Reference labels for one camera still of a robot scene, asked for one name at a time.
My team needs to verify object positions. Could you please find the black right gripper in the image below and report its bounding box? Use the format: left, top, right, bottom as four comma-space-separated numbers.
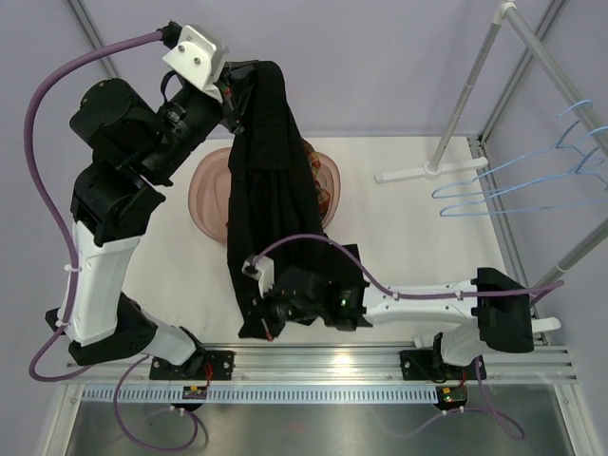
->
240, 280, 326, 341

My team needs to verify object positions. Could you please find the black shirt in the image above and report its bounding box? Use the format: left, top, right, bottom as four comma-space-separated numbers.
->
223, 59, 370, 342

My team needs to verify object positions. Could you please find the red plaid shirt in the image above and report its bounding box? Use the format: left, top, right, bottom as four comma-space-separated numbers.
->
303, 144, 333, 222

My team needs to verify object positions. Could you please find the light blue wire hanger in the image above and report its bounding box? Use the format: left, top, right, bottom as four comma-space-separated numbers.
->
430, 99, 608, 203

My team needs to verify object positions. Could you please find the blue hanger holding black shirt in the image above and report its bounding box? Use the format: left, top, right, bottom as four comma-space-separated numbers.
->
439, 132, 608, 219

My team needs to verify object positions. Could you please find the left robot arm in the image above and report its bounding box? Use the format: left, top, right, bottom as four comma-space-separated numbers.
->
46, 61, 256, 379

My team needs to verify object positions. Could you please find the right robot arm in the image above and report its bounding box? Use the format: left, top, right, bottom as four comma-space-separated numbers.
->
242, 263, 534, 377

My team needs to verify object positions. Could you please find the pink plastic basin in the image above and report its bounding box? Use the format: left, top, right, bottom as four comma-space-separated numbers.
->
188, 141, 341, 246

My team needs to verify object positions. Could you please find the white clothes rack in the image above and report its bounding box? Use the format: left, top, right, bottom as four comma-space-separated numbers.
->
359, 1, 607, 287

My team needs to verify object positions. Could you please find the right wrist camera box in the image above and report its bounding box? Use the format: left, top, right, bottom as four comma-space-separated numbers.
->
241, 256, 275, 295

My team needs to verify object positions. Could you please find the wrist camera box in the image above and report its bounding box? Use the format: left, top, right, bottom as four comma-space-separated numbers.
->
241, 256, 275, 295
162, 25, 229, 104

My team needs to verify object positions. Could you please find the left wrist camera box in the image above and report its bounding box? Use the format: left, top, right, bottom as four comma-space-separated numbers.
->
162, 25, 229, 104

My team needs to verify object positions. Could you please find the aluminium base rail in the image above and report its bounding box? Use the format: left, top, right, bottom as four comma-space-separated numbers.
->
61, 342, 579, 386

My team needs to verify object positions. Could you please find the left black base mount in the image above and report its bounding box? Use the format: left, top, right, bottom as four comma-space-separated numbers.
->
149, 350, 235, 381

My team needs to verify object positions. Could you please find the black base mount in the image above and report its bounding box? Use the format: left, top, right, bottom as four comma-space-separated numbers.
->
149, 350, 235, 381
399, 350, 477, 384

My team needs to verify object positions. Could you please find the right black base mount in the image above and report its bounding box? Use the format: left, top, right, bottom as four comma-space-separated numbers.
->
399, 350, 477, 384

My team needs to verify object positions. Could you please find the left aluminium frame post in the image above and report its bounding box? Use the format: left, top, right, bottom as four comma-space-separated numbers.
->
66, 0, 152, 143

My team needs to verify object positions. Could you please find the aluminium frame post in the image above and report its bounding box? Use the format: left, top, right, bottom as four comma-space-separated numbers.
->
66, 0, 152, 143
478, 0, 569, 146

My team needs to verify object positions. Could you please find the white slotted cable duct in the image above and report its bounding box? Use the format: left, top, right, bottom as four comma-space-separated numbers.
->
82, 385, 439, 404

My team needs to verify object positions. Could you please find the right aluminium frame post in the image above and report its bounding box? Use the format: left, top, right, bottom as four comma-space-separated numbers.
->
478, 0, 569, 146

